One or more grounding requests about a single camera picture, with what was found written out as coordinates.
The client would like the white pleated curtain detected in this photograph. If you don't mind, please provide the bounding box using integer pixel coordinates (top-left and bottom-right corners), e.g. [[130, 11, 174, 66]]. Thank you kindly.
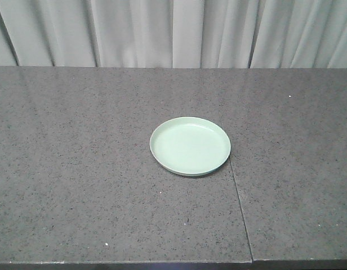
[[0, 1, 347, 68]]

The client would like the light green round plate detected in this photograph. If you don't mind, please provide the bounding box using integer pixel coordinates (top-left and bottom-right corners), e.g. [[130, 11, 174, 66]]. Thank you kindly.
[[149, 117, 231, 177]]

